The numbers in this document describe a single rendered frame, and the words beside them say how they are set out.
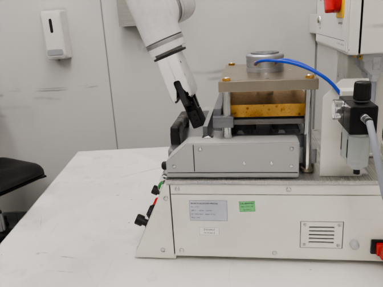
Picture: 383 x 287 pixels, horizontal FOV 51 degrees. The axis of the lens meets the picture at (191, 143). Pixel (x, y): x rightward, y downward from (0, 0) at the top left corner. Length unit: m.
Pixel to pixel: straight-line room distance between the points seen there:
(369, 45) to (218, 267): 0.49
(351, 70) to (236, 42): 1.56
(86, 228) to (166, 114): 1.48
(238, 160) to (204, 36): 1.65
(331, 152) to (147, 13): 0.45
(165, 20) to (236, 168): 0.33
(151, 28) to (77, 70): 1.63
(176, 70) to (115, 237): 0.41
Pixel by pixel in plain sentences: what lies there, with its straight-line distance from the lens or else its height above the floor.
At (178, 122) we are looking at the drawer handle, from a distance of 0.88.
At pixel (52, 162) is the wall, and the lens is 2.65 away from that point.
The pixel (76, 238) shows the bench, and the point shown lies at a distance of 1.00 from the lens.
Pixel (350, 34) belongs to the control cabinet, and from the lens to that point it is 0.73.
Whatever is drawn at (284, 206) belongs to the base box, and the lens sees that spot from 0.79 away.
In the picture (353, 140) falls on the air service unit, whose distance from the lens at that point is 0.67.
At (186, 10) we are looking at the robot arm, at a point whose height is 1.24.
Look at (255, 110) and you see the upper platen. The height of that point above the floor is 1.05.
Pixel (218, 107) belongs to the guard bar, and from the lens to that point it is 0.80.
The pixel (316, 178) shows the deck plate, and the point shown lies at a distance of 0.78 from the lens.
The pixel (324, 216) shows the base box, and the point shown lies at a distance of 0.81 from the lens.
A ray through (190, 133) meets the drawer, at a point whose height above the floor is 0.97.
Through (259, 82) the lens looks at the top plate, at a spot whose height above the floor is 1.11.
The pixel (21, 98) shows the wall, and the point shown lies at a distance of 2.60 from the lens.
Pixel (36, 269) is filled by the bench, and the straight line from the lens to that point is 0.92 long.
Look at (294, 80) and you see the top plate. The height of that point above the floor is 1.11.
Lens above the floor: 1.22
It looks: 17 degrees down
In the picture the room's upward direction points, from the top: 3 degrees counter-clockwise
